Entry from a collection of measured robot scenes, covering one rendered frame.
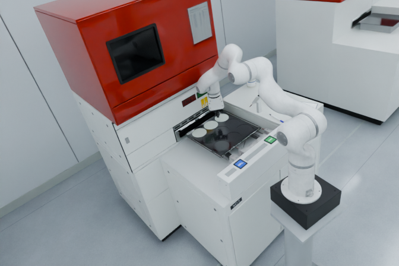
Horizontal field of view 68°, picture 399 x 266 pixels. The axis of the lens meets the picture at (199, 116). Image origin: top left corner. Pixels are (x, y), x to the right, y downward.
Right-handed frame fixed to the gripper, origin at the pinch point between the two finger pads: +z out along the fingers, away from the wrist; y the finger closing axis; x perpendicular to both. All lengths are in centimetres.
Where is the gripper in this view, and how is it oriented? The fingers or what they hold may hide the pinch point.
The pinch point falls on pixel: (217, 114)
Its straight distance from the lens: 201.9
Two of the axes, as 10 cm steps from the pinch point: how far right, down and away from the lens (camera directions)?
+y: 9.8, -1.9, -0.2
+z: 1.7, 8.2, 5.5
